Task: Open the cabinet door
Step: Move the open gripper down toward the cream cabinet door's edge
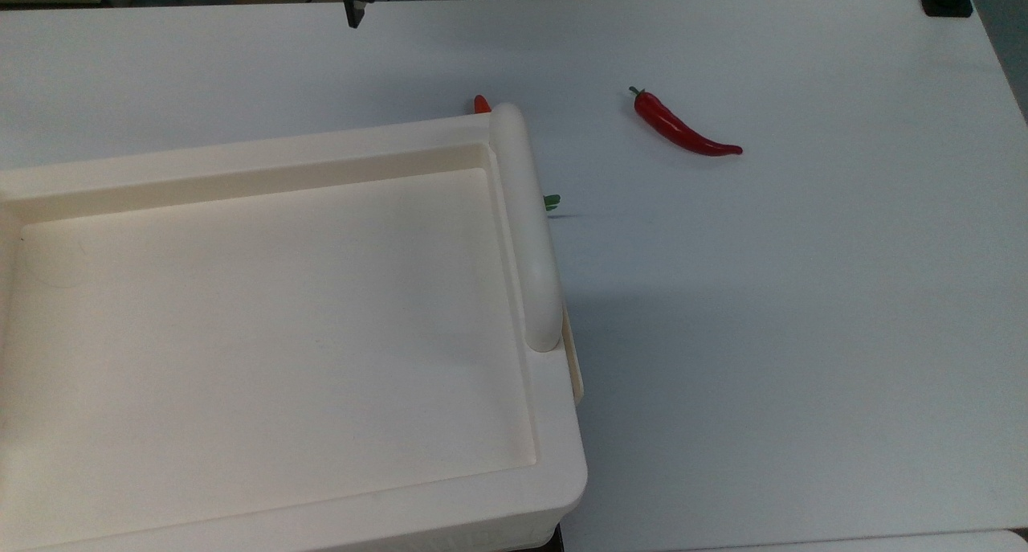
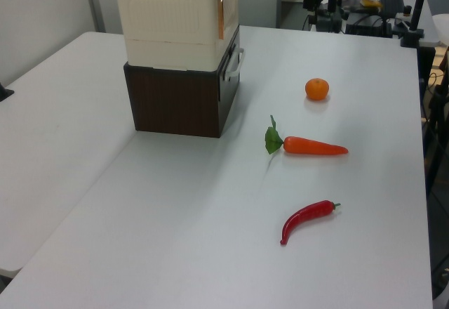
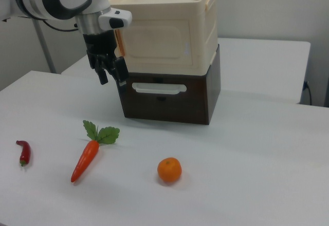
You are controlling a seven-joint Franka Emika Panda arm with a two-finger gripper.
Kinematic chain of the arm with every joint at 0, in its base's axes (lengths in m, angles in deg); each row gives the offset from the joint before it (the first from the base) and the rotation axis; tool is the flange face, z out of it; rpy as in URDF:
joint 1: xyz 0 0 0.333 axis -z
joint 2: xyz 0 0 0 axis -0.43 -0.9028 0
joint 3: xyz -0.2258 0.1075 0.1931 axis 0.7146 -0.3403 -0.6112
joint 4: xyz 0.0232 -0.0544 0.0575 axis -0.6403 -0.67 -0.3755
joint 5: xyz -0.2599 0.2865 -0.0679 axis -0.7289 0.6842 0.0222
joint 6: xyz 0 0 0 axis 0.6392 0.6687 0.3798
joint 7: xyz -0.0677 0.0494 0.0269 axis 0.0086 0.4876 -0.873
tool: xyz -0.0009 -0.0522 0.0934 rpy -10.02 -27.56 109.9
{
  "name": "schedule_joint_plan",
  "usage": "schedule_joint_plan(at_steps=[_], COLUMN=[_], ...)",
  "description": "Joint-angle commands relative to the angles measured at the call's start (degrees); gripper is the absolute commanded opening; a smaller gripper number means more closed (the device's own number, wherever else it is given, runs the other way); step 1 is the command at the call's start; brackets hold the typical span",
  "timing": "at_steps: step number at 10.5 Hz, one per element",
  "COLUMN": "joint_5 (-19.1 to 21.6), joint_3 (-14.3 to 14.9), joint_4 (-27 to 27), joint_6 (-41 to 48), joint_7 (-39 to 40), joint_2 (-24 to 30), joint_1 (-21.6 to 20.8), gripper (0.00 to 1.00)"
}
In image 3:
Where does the orange tangerine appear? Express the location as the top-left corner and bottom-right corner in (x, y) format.
(157, 157), (182, 183)

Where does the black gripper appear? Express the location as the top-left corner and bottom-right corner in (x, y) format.
(82, 29), (130, 87)

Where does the red chili pepper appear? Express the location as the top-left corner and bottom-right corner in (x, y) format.
(15, 140), (31, 167)

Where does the dark brown drawer box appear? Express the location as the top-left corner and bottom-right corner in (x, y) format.
(116, 43), (222, 125)

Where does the orange toy carrot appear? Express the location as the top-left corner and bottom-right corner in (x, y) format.
(70, 120), (121, 183)

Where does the grey metal pole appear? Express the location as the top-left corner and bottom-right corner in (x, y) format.
(31, 20), (57, 74)

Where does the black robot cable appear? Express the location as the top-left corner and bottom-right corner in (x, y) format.
(42, 19), (79, 32)

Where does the cream cabinet door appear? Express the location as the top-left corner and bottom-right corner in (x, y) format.
(115, 19), (194, 67)

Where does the cream plastic cabinet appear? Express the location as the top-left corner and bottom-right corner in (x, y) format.
(105, 0), (219, 76)

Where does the white drawer handle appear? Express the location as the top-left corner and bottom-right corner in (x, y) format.
(131, 82), (188, 95)

